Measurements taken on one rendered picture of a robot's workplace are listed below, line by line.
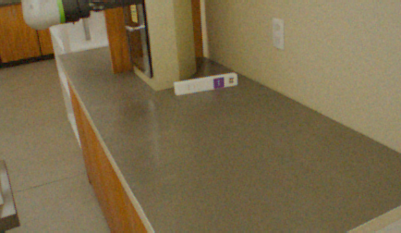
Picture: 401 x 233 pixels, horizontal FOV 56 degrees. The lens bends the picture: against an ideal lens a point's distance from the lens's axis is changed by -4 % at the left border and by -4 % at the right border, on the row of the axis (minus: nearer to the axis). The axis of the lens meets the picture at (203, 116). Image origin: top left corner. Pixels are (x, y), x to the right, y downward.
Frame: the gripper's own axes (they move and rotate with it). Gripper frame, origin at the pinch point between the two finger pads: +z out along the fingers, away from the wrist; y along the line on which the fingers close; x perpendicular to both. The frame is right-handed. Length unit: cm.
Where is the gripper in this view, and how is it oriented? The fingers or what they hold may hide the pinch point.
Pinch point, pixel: (130, 1)
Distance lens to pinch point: 158.6
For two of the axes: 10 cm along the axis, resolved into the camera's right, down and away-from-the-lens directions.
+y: -4.3, -3.4, 8.3
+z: 9.0, -2.3, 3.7
